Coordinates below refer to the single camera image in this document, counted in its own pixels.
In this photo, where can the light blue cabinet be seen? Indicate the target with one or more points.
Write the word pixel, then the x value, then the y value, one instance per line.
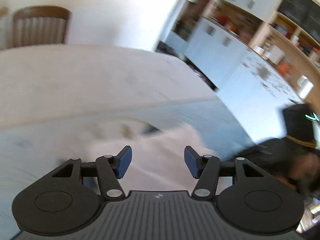
pixel 249 87

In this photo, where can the person's right hand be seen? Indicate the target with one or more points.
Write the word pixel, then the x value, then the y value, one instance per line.
pixel 302 174

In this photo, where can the black tracker camera box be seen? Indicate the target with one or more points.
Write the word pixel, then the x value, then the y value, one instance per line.
pixel 299 120

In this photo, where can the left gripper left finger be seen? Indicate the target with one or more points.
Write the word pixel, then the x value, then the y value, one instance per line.
pixel 110 169

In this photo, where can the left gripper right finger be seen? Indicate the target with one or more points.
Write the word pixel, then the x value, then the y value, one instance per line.
pixel 206 170

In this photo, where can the light blue table mat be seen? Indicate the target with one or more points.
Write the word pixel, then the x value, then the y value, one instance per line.
pixel 30 151

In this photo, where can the brown wooden chair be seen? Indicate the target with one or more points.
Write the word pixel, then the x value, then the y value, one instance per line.
pixel 40 25

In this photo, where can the wooden wall shelf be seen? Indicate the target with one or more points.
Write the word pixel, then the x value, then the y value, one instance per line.
pixel 251 21

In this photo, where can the white t-shirt navy collar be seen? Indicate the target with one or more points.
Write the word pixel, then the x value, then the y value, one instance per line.
pixel 157 159

